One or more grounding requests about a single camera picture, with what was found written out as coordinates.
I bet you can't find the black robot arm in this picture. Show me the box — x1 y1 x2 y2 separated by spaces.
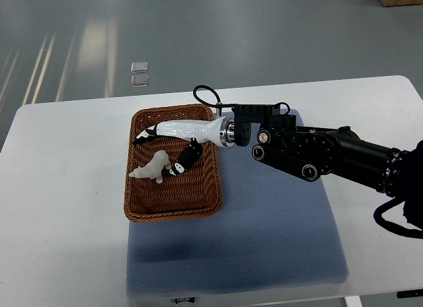
221 103 422 239

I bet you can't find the blue padded mat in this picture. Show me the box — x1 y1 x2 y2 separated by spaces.
126 146 348 299

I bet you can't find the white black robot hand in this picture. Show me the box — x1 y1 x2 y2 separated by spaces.
133 116 235 178

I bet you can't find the upper floor socket plate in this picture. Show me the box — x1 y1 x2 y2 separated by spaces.
131 61 148 73

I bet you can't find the floor socket plate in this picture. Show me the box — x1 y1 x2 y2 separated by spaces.
131 74 149 88
131 61 148 73

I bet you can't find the white bear figurine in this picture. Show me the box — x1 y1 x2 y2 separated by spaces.
128 150 171 184

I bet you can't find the lower floor socket plate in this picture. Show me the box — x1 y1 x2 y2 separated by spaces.
131 74 149 88

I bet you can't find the brown wicker basket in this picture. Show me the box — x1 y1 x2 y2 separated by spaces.
124 104 223 222

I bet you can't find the black table control panel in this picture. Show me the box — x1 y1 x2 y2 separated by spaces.
397 289 423 299

